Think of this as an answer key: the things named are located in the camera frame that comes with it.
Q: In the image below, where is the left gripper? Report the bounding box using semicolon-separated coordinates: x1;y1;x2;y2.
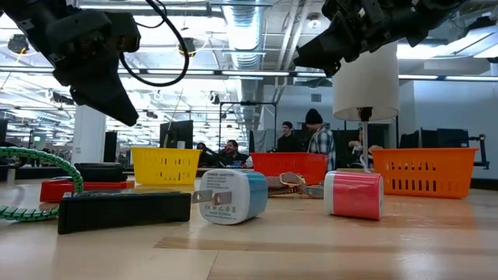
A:
52;15;140;127

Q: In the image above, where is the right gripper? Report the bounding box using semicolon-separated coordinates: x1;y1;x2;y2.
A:
293;0;429;77

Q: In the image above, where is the small black stapler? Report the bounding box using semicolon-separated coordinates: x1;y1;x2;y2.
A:
73;162;128;184

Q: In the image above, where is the green segmented flexible cable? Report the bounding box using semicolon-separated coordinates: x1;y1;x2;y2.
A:
0;146;85;224

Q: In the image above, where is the red stapler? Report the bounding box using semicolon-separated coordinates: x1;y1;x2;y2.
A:
40;177;135;205

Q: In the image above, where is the long black stapler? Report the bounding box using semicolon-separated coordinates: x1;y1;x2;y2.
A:
57;189;192;236

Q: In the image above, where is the silver bracelet watch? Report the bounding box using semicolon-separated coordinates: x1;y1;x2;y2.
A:
305;184;325;200

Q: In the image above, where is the blue and white charger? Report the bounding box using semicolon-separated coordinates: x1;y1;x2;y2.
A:
191;168;269;226

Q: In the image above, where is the round ceiling fixture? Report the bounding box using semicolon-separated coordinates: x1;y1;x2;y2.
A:
306;12;322;30

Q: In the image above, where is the white column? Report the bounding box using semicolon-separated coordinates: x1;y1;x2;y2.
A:
71;103;108;167

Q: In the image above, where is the tall black cabinet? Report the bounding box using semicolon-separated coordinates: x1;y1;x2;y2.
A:
103;131;118;163

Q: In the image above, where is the white shade table lamp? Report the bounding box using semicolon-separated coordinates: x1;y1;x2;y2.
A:
332;40;400;174

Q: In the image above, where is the long ceiling light strip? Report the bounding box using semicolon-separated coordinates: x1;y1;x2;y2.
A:
0;65;498;82

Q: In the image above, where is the black monitor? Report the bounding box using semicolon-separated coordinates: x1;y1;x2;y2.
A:
159;120;195;150

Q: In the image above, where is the yellow plastic basket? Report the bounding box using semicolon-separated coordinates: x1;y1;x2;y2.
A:
131;146;202;186

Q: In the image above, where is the person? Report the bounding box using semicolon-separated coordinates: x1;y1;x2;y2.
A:
196;142;219;169
276;121;303;154
348;130;384;169
219;139;251;168
303;108;337;173

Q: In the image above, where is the grey curtain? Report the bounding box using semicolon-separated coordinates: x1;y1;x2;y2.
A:
251;128;279;153

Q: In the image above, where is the black room divider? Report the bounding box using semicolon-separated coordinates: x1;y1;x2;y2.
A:
291;123;398;171
400;128;470;149

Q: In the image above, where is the red plastic basket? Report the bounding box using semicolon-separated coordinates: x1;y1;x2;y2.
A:
250;152;330;187

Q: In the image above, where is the orange plastic basket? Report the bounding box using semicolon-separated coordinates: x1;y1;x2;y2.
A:
371;146;481;200

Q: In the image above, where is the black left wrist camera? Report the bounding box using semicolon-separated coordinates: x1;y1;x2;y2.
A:
104;11;142;54

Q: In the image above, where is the silver ventilation duct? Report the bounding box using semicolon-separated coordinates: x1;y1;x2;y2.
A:
223;0;270;131

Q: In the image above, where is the black ceiling camera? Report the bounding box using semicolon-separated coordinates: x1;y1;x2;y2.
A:
6;33;30;55
177;37;198;58

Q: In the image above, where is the white lamp cable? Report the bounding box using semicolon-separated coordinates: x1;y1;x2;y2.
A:
359;153;375;174

